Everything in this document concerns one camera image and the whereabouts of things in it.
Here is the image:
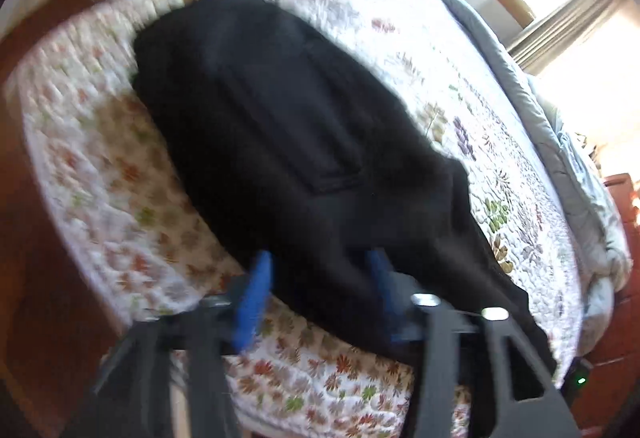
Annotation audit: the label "grey curtain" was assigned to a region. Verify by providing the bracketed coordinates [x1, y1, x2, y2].
[507, 0, 626, 73]

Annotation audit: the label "wooden headboard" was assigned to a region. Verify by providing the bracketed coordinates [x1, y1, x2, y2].
[582, 173, 640, 389]

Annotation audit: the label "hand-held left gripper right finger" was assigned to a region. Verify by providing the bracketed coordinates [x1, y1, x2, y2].
[364, 250, 583, 438]

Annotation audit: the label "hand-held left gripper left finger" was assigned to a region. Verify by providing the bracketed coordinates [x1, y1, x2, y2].
[75, 250, 274, 438]

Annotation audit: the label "black pants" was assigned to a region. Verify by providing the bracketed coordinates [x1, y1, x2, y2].
[132, 0, 558, 438]

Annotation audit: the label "grey-blue duvet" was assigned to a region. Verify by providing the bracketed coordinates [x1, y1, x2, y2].
[425, 0, 633, 334]

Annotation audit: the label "floral quilted bedspread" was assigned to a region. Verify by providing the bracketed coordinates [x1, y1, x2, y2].
[5, 0, 596, 438]

